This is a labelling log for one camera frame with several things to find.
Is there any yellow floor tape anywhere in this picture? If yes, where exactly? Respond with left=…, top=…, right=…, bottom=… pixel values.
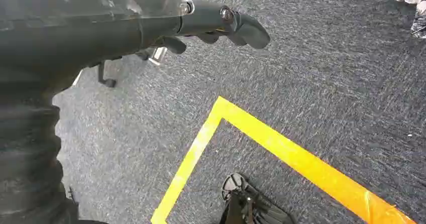
left=150, top=96, right=417, bottom=224

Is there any black white patterned object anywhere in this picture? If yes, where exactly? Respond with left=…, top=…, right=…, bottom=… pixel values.
left=381, top=0, right=426, bottom=40

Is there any ribbed grey left arm sleeve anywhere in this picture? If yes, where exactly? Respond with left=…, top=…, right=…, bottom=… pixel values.
left=0, top=91, right=80, bottom=224

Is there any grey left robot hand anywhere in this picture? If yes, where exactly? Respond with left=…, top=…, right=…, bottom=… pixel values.
left=0, top=0, right=271, bottom=98

